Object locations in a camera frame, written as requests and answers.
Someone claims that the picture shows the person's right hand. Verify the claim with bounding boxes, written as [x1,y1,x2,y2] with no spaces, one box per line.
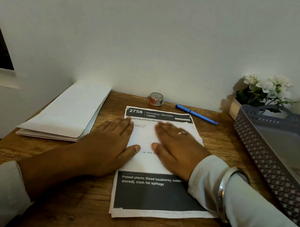
[147,120,216,185]

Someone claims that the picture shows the person's left hand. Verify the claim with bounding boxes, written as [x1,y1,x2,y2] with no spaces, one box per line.
[72,108,145,184]

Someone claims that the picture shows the printed paper sheets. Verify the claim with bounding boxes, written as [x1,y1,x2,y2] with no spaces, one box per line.
[108,104,235,227]

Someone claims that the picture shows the person's right forearm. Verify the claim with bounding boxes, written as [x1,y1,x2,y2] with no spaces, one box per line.
[181,152,300,227]

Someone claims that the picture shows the person's left forearm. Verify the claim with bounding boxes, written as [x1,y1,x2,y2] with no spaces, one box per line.
[0,129,98,227]

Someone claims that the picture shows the clear tape roll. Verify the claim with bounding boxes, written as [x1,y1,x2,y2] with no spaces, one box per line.
[148,91,166,106]

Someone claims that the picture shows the blue pen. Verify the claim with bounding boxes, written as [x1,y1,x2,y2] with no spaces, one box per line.
[174,104,220,126]

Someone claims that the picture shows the silver bangle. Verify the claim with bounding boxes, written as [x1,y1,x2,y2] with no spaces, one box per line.
[212,165,254,227]

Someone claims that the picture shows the stack of white envelopes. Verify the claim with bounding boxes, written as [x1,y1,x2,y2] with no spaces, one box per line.
[15,72,113,148]

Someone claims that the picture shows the white flower pot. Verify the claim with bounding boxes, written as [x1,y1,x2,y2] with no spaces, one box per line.
[228,97,245,122]

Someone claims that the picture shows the grey perforated plastic basket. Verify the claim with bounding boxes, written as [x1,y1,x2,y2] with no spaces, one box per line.
[218,99,300,227]

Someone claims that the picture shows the white artificial flower plant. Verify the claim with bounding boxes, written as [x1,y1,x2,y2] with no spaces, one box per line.
[233,69,300,117]

